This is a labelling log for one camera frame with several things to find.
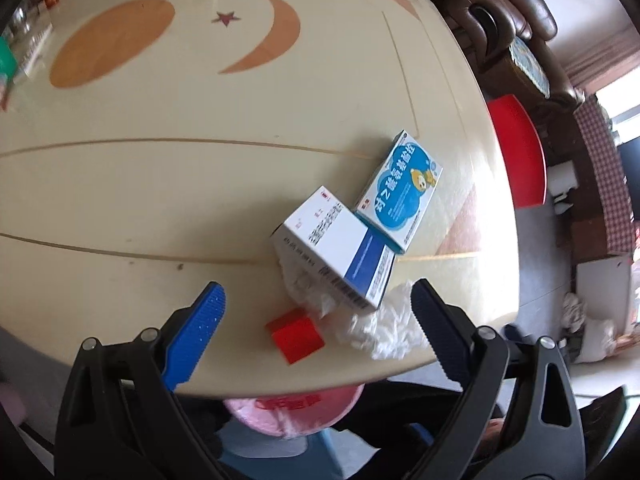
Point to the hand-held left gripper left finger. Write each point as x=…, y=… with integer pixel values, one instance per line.
x=195, y=337

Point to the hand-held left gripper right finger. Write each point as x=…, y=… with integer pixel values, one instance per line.
x=437, y=332

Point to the white plastic wrap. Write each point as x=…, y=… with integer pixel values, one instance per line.
x=390, y=325

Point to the small red block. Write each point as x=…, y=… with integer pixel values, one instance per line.
x=295, y=335

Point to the white box with blue stripe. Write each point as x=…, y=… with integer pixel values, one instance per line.
x=330, y=240

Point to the blue bear medicine box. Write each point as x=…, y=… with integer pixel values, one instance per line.
x=400, y=190

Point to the pile of white bags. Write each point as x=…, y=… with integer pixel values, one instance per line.
x=595, y=330

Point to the white low cabinet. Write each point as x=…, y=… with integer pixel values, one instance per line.
x=602, y=282

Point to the red plastic chair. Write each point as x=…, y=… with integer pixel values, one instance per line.
x=520, y=150

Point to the red checked tablecloth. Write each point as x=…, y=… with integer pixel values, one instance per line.
x=605, y=175

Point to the blue armchair seat cover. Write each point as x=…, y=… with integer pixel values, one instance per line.
x=530, y=65

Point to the green thermos bottle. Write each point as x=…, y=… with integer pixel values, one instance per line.
x=7, y=60

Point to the brown leather armchair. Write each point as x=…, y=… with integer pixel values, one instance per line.
x=500, y=0

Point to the clear glass pitcher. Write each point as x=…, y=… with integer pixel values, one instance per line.
x=30, y=35

